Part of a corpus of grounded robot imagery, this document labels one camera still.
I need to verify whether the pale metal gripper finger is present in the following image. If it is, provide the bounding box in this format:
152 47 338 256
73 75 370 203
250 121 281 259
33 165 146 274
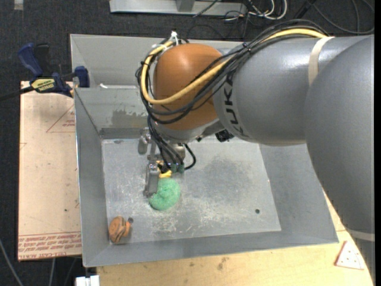
143 162 161 197

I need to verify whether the orange black-striped toy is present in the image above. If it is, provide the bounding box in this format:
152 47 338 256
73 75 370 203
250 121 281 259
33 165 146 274
108 216 133 245

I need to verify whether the green scrubbing sponge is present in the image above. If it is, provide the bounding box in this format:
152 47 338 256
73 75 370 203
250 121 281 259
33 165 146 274
148 178 182 212

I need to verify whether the brown cardboard board, red print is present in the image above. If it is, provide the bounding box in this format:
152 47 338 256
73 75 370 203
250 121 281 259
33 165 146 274
17 80 83 262

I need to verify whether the black cylinder on white bracket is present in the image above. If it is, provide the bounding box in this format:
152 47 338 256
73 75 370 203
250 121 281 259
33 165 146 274
214 129 235 143

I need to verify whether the grey metal bin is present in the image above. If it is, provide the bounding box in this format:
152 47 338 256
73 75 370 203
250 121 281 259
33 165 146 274
70 33 339 268

